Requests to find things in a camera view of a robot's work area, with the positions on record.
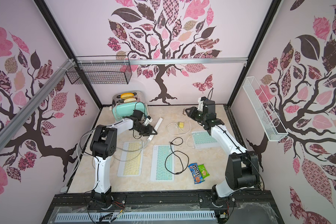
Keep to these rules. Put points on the yellow wireless keyboard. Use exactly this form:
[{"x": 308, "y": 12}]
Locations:
[{"x": 130, "y": 162}]

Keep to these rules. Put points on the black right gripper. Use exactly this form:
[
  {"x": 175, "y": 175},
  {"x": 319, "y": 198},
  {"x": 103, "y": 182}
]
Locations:
[{"x": 196, "y": 112}]

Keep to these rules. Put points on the black wire basket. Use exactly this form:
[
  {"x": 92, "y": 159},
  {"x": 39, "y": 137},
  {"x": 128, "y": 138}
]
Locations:
[{"x": 101, "y": 72}]

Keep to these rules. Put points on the white power strip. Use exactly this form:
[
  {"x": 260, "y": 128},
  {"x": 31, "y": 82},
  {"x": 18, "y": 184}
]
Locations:
[{"x": 156, "y": 128}]

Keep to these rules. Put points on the aluminium rail back wall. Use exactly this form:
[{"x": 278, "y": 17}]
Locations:
[{"x": 171, "y": 61}]

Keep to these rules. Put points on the green wireless keyboard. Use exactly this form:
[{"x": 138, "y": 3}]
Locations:
[
  {"x": 163, "y": 163},
  {"x": 202, "y": 139}
]

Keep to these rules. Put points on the blue candy bag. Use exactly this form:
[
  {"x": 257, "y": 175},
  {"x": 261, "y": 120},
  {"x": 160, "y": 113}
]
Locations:
[{"x": 196, "y": 174}]

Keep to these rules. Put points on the white slotted cable duct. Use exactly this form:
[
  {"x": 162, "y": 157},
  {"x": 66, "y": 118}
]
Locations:
[{"x": 96, "y": 217}]

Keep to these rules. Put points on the green snack packet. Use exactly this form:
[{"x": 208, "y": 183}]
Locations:
[{"x": 203, "y": 171}]

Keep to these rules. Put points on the aluminium rail left wall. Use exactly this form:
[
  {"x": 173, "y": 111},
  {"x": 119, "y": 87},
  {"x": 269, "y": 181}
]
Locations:
[{"x": 22, "y": 116}]

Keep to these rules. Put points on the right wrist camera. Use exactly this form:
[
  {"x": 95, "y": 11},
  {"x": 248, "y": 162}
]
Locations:
[{"x": 200, "y": 103}]

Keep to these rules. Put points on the mint green toaster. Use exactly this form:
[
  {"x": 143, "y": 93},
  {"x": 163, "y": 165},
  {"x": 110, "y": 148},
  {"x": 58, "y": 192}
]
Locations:
[{"x": 124, "y": 104}]

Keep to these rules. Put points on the aluminium rail wall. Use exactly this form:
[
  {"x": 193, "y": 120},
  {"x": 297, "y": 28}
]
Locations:
[
  {"x": 22, "y": 116},
  {"x": 171, "y": 61}
]

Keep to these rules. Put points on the white wire shelf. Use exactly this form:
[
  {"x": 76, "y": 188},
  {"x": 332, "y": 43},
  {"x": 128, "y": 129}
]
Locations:
[{"x": 259, "y": 96}]

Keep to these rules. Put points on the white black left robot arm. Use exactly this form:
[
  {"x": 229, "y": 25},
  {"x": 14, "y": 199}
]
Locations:
[{"x": 103, "y": 146}]

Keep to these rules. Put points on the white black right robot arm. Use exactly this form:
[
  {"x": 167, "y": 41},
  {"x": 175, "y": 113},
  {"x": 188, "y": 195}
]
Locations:
[{"x": 242, "y": 170}]

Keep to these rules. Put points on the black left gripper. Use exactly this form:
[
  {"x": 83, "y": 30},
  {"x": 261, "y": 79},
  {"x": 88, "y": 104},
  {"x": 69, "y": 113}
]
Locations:
[{"x": 148, "y": 131}]

